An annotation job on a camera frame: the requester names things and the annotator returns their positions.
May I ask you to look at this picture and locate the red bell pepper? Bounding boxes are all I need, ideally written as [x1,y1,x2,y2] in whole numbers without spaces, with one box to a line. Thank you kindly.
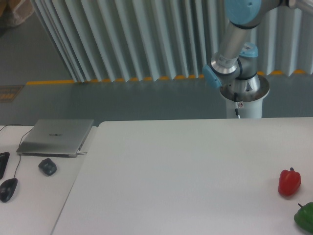
[278,167,301,196]

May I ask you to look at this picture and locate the black computer mouse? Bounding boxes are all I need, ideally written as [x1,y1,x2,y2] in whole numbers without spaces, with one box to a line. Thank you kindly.
[0,178,18,203]

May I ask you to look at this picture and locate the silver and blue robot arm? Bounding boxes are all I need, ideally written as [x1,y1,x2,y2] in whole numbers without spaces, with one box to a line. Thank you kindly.
[202,0,313,88]

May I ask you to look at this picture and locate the white folding screen partition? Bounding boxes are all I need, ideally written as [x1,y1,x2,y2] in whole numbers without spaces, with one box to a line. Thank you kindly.
[32,0,313,82]

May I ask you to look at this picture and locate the silver closed laptop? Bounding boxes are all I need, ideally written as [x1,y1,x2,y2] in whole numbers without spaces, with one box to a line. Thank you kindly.
[17,119,94,158]

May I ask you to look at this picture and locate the dark earbuds case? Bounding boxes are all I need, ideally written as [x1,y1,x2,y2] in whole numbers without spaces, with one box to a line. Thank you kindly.
[38,158,57,176]

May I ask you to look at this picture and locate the yellow floor sign sticker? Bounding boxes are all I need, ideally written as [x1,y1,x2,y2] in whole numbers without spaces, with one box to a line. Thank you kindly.
[0,85,24,103]

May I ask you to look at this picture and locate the black keyboard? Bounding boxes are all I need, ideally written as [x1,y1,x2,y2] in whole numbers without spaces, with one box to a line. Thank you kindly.
[0,152,10,179]

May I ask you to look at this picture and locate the green bell pepper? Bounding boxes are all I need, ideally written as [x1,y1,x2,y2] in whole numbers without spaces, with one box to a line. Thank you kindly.
[294,202,313,234]

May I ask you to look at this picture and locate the brown cardboard boxes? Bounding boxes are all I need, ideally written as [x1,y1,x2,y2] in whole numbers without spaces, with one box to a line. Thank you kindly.
[0,0,34,28]

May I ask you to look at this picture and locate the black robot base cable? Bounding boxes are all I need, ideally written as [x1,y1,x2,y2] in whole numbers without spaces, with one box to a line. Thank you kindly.
[233,92,241,119]

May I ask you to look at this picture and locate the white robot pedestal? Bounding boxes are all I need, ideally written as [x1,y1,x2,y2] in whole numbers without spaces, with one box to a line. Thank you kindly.
[220,75,269,118]

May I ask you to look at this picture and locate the black mouse cable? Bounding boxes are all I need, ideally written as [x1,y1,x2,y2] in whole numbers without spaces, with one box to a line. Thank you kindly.
[0,124,32,179]

